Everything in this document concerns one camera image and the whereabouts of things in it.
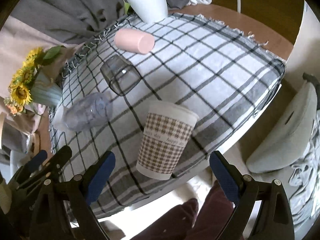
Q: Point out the grey checked tablecloth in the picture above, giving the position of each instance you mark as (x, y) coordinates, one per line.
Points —
(211, 69)

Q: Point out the checked paper cup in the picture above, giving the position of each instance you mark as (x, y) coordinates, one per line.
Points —
(167, 130)

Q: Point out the grey curtain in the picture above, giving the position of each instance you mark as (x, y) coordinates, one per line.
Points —
(75, 21)

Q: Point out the sunflower bouquet blue vase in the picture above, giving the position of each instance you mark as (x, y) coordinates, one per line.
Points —
(31, 85)

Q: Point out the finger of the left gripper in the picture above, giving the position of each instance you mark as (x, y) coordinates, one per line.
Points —
(56, 163)
(35, 162)

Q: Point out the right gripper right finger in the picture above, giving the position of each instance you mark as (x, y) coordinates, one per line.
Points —
(274, 219)

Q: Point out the smoky grey square glass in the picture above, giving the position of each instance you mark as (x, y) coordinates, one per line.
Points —
(120, 74)

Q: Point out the grey chair back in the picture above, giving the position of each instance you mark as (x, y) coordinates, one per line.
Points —
(287, 141)

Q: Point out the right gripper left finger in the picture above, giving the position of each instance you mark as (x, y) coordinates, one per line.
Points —
(50, 220)

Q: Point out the wooden desk lamp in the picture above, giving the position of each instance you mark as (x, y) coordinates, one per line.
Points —
(14, 140)

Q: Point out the clear bluish plastic cup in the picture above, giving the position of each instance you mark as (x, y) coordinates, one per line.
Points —
(91, 111)

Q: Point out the pink curtain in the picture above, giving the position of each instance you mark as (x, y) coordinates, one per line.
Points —
(17, 39)

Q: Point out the pink cylindrical cup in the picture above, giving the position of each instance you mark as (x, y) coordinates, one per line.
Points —
(134, 41)

